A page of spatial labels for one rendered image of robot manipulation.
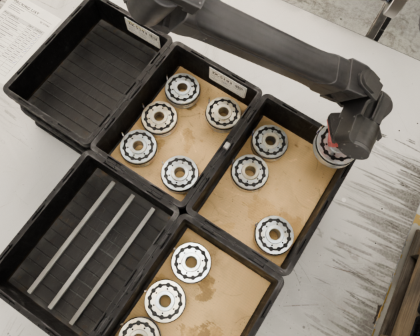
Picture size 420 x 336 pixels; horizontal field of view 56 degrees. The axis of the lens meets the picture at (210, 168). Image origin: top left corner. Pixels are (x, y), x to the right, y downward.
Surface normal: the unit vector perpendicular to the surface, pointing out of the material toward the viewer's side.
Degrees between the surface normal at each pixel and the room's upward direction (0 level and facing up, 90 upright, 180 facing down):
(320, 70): 29
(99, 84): 0
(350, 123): 58
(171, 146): 0
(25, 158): 0
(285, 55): 34
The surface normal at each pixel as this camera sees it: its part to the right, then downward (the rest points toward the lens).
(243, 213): 0.02, -0.31
